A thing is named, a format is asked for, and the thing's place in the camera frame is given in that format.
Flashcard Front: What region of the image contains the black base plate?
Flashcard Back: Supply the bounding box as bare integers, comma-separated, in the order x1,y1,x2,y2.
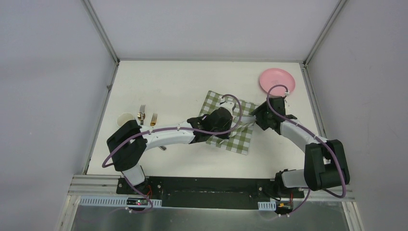
136,176,305,210

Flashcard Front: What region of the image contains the gold spoon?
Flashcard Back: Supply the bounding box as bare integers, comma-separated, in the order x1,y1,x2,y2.
137,112,145,125

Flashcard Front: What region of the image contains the light blue mug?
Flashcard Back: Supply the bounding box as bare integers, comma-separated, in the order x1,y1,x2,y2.
116,113,135,128

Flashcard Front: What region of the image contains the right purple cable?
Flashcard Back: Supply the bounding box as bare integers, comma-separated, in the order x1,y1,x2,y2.
266,84,347,218

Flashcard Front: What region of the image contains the pink plate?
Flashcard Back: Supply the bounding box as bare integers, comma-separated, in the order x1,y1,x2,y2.
259,68,296,96

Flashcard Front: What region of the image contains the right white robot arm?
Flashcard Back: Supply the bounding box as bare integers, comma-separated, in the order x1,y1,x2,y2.
250,97,350,197

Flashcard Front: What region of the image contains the gold fork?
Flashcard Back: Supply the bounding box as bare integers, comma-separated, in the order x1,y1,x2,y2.
150,113,158,127

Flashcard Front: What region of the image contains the aluminium frame rail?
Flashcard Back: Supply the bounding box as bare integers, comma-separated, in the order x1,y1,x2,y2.
68,175,120,196

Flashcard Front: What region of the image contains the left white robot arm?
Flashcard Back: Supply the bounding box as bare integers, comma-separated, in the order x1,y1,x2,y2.
106,106,234,195

